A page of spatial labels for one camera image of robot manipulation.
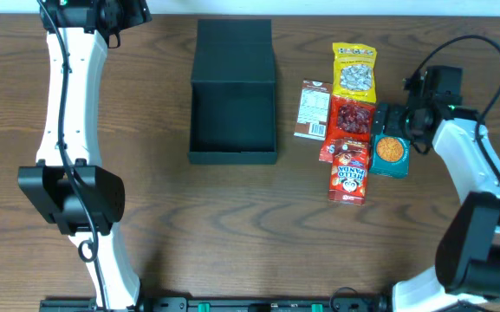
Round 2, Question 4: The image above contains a teal coconut cookie box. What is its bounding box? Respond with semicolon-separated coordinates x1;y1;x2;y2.
369;133;410;179

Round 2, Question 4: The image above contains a black gift box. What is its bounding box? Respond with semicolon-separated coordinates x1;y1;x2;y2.
188;19;277;165

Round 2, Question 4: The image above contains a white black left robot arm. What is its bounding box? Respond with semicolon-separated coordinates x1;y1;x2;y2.
17;0;152;311

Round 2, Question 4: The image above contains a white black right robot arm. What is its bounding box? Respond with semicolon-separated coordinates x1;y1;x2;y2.
373;66;500;311

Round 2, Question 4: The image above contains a red dried cranberry bag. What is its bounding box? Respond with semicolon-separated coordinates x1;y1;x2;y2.
319;95;375;163

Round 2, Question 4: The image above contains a yellow seed snack bag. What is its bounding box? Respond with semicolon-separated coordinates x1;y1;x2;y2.
332;42;377;104

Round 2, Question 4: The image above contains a red Hello Panda box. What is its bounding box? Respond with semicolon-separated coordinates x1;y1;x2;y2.
328;138;369;205

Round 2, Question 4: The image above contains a brown white snack box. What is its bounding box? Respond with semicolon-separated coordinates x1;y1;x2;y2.
294;79;332;141

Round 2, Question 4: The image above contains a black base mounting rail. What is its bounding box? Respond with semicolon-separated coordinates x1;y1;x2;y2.
39;296;478;312

